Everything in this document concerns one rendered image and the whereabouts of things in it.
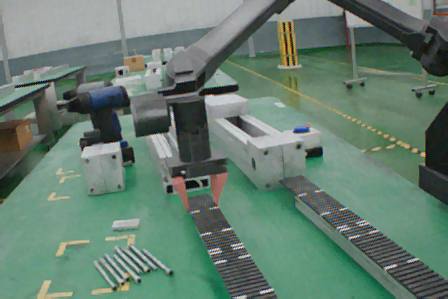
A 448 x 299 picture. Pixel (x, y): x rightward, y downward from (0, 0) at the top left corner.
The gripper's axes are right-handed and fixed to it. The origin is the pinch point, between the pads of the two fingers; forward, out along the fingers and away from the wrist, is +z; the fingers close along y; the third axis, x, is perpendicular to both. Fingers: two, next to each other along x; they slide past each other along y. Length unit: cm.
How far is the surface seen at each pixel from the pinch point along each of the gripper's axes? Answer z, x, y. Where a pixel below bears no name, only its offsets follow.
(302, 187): -0.4, 1.3, -19.1
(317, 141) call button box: -0.8, -26.2, -34.2
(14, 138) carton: 48, -379, 127
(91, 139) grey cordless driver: -1, -71, 23
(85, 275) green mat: 2.9, 14.2, 21.3
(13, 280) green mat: 3.0, 12.6, 33.6
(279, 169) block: -1.2, -8.9, -18.0
